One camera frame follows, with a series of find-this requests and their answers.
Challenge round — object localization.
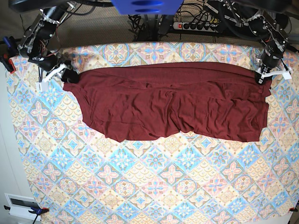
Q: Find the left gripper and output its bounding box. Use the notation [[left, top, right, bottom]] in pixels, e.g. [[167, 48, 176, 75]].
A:
[[256, 45, 284, 85]]

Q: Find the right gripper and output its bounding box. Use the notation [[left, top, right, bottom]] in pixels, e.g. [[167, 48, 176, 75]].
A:
[[35, 52, 79, 84]]

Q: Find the dark red t-shirt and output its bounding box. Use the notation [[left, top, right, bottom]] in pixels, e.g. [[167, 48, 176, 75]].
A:
[[63, 62, 271, 142]]

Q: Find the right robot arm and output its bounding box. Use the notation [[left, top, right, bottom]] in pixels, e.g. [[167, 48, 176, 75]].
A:
[[18, 2, 79, 84]]

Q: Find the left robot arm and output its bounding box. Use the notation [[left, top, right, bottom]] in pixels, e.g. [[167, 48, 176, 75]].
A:
[[217, 0, 292, 85]]

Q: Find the red black clamp left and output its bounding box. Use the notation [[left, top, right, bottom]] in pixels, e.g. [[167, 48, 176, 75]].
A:
[[0, 54, 16, 74]]

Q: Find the blue clamp upper left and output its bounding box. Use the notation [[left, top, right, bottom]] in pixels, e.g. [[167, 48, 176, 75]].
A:
[[3, 36, 18, 57]]

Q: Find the white power strip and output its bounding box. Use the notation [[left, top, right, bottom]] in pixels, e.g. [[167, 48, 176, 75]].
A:
[[172, 22, 218, 32]]

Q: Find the patterned tablecloth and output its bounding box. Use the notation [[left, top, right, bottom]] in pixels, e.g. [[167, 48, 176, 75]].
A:
[[6, 52, 299, 224]]

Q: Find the orange clamp bottom right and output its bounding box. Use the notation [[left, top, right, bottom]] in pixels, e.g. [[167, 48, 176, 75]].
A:
[[289, 208, 298, 212]]

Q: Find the blue orange clamp bottom left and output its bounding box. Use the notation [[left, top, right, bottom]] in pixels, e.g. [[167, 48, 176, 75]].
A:
[[4, 205, 49, 221]]

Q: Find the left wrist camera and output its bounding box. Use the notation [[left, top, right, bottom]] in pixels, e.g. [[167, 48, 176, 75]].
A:
[[282, 70, 292, 80]]

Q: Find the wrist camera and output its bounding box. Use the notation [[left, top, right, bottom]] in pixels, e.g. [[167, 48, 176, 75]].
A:
[[282, 70, 292, 80], [36, 82, 49, 92]]

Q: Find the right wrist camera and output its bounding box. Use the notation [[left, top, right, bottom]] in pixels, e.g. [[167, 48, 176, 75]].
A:
[[36, 82, 49, 92]]

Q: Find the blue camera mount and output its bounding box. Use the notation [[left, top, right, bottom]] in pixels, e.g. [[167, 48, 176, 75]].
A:
[[111, 0, 183, 15]]

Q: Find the white wall outlet box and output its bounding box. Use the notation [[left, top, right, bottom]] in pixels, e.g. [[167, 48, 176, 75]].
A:
[[4, 193, 39, 210]]

